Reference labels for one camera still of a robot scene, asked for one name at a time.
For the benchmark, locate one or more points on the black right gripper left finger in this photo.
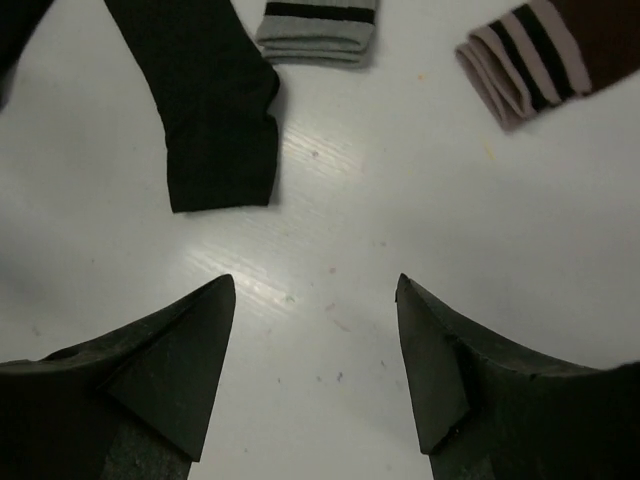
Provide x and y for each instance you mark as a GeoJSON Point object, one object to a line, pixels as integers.
{"type": "Point", "coordinates": [134, 403]}

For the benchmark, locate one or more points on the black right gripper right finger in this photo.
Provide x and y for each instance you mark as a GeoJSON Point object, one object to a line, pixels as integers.
{"type": "Point", "coordinates": [486, 407]}

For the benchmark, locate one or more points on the plain black sock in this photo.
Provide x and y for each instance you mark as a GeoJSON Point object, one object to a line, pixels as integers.
{"type": "Point", "coordinates": [212, 90]}

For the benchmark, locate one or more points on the brown sock with pink stripes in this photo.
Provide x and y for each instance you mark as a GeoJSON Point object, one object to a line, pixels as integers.
{"type": "Point", "coordinates": [543, 54]}

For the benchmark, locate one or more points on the grey sock with black stripes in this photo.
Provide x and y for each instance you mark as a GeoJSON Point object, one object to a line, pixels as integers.
{"type": "Point", "coordinates": [317, 31]}

